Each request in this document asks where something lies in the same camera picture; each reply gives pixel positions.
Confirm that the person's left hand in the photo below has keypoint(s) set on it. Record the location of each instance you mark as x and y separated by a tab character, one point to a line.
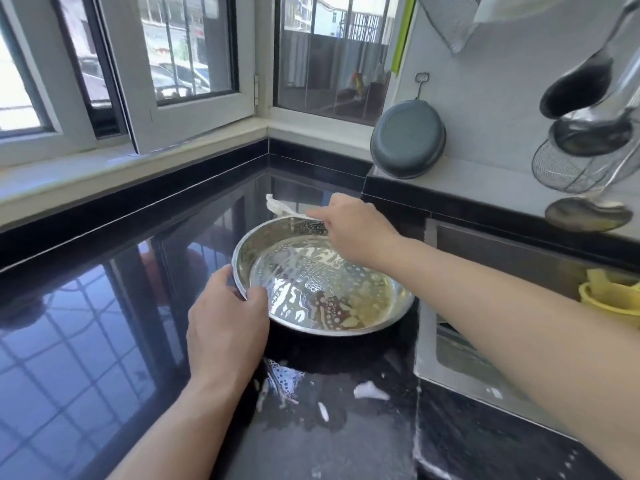
225	335

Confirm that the person's right hand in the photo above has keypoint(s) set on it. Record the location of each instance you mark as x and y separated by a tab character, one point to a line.
355	230

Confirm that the round steel basin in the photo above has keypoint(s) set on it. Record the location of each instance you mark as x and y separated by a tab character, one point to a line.
330	290

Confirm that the white cleaning brush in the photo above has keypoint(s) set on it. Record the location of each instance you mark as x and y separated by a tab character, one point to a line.
283	207

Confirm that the person's left forearm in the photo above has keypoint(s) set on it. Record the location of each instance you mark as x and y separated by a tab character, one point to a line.
170	435

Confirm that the person's right forearm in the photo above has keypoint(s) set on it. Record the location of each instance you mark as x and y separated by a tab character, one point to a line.
530	335

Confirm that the grey hanging basin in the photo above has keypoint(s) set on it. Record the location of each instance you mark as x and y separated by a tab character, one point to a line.
408	140

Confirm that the stainless steel sink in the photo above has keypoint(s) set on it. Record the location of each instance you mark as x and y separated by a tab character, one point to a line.
500	255

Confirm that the white hanging cloth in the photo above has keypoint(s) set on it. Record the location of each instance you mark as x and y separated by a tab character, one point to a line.
480	10

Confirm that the steel soup ladle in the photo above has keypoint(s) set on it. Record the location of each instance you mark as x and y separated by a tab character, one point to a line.
592	137

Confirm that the hanging steel ladles and skimmer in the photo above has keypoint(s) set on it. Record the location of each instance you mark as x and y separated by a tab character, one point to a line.
575	90

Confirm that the yellow hanging sink cup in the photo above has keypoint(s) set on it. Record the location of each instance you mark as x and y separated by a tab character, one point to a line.
612	300

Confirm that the steel wall hook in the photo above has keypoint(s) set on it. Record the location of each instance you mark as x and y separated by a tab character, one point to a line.
422	85

